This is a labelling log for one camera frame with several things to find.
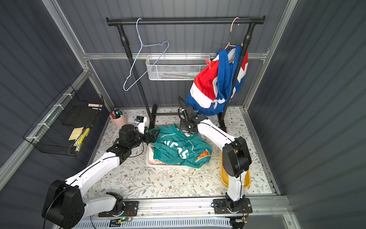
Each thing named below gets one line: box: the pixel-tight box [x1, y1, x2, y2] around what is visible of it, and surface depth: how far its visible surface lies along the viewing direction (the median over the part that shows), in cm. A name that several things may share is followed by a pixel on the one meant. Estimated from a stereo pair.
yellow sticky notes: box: [68, 126, 85, 141], surface depth 74 cm
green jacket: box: [151, 123, 213, 169], surface depth 84 cm
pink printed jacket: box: [148, 146, 168, 165], surface depth 84 cm
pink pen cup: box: [109, 109, 128, 129], surface depth 102 cm
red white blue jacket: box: [185, 44, 249, 116], surface depth 72 cm
